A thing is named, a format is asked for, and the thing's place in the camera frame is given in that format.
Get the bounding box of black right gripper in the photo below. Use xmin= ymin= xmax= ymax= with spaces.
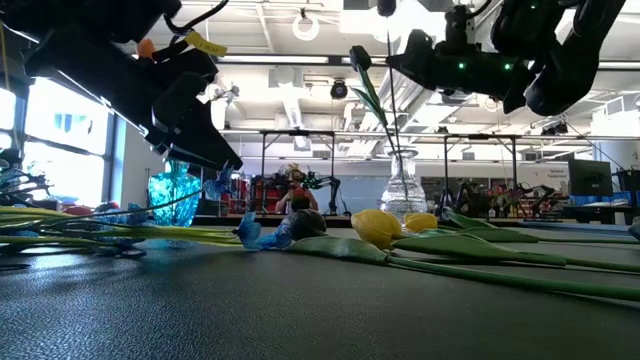
xmin=385 ymin=4 xmax=534 ymax=115

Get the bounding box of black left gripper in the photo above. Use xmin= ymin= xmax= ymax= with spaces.
xmin=24 ymin=34 xmax=244 ymax=171

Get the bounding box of large yellow tulip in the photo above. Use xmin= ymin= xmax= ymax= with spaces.
xmin=284 ymin=208 xmax=640 ymax=305

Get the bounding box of yellow artificial tulip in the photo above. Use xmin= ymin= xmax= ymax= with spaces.
xmin=402 ymin=207 xmax=640 ymax=246

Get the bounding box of green tulip stem with leaves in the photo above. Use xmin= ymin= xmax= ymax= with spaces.
xmin=349 ymin=208 xmax=640 ymax=275

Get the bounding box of blue glass vase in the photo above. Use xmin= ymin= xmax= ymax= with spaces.
xmin=147 ymin=159 xmax=202 ymax=229

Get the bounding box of clear glass vase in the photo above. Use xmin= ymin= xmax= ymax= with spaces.
xmin=379 ymin=147 xmax=429 ymax=220

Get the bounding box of person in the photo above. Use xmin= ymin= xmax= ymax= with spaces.
xmin=274 ymin=164 xmax=321 ymax=215

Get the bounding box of black computer monitor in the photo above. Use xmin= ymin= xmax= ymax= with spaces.
xmin=567 ymin=158 xmax=615 ymax=197

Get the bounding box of yellow cable label tag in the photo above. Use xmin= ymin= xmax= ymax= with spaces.
xmin=183 ymin=30 xmax=229 ymax=58

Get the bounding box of black overhead camera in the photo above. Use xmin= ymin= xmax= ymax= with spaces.
xmin=328 ymin=78 xmax=350 ymax=101

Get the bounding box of black metal rig frame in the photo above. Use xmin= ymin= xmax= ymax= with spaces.
xmin=442 ymin=132 xmax=521 ymax=206
xmin=258 ymin=128 xmax=337 ymax=216

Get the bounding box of overhead frame light bar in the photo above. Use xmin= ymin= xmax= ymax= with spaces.
xmin=214 ymin=53 xmax=640 ymax=70

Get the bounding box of white cable coil ring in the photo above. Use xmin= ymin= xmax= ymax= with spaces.
xmin=291 ymin=13 xmax=321 ymax=43

